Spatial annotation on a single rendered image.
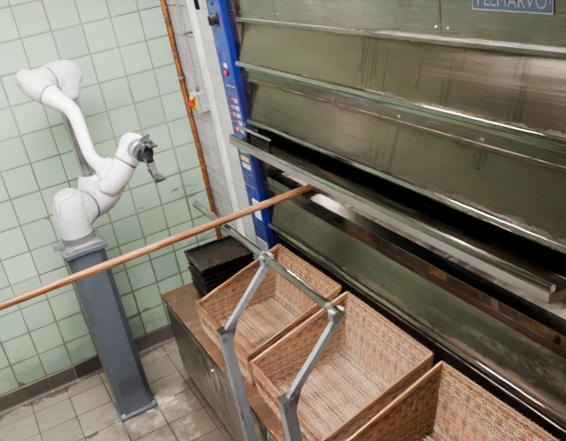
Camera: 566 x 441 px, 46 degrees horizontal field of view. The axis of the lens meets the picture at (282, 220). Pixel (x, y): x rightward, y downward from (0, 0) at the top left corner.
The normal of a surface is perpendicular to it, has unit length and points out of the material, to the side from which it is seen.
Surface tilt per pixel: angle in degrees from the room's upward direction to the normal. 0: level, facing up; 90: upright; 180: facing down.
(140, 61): 90
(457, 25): 88
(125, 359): 90
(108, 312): 90
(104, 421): 0
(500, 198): 70
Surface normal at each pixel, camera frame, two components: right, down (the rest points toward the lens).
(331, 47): -0.88, 0.01
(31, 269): 0.46, 0.29
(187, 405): -0.18, -0.89
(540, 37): -0.87, 0.33
